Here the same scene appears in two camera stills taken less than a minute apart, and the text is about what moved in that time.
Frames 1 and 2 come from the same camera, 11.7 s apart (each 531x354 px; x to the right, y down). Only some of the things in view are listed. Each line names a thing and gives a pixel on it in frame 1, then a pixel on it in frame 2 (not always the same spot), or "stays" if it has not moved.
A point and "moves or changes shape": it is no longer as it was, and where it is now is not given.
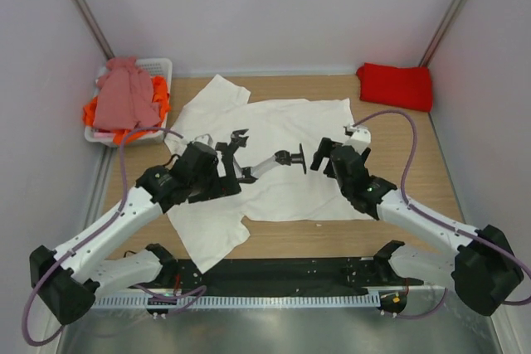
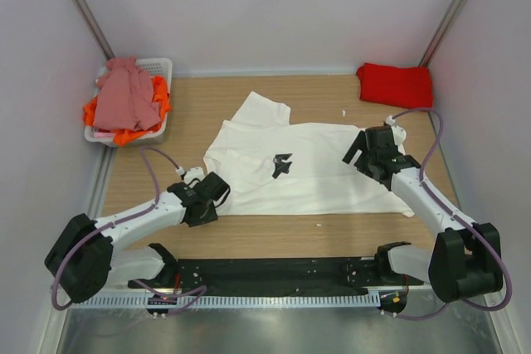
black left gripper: (222, 186) → (210, 215)
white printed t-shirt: (207, 230) moves or changes shape
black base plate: (288, 274) stays
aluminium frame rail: (411, 293) stays
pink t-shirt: (124, 99) stays
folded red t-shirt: (406, 88) stays
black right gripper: (323, 151) → (360, 143)
